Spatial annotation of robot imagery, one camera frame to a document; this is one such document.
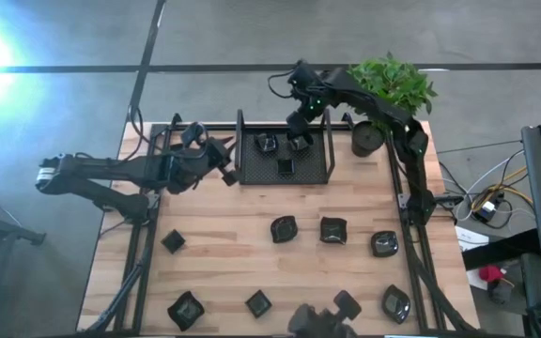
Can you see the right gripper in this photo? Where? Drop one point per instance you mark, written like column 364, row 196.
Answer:
column 298, row 124

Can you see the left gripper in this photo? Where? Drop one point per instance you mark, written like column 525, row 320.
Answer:
column 190, row 173

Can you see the black deep square mini plate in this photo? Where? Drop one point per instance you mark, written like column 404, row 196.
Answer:
column 299, row 143

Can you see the small square grey-centred mini plate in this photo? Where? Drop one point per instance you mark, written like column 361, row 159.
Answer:
column 258, row 303
column 285, row 166

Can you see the black glossy rounded mini plate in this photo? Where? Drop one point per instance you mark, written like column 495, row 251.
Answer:
column 267, row 142

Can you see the black rounded wavy mini plate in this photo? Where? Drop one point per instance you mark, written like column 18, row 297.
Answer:
column 283, row 229

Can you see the black glossy square mini plate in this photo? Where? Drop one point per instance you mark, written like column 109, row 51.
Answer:
column 333, row 230

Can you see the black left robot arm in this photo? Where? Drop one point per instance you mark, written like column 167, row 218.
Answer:
column 111, row 170

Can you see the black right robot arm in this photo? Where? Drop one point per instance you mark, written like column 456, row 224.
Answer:
column 418, row 178

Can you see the small black square mini plate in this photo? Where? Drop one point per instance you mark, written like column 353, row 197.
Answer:
column 173, row 241

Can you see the black rounded square mini plate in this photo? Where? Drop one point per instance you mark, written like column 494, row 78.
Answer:
column 384, row 243

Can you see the black wavy square mini plate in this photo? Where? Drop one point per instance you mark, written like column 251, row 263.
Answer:
column 185, row 310

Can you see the black leaf shaped mini plate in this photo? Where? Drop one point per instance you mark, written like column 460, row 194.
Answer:
column 396, row 303

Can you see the green plant in black pot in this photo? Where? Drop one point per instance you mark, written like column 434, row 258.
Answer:
column 392, row 80

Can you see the white paper sheet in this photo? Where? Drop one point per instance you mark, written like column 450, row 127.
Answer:
column 470, row 237

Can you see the black white power adapter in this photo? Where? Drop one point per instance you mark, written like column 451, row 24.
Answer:
column 486, row 210

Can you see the grey side table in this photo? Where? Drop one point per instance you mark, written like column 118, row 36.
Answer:
column 12, row 229

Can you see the small red object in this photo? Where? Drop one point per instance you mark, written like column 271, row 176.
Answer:
column 490, row 273

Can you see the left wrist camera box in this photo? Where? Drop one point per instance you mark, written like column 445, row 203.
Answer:
column 193, row 135

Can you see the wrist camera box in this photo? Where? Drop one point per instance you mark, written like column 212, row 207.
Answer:
column 193, row 135
column 302, row 75

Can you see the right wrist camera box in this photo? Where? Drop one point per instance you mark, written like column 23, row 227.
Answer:
column 302, row 75

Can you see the black aluminium rig frame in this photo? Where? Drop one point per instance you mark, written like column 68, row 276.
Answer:
column 416, row 263

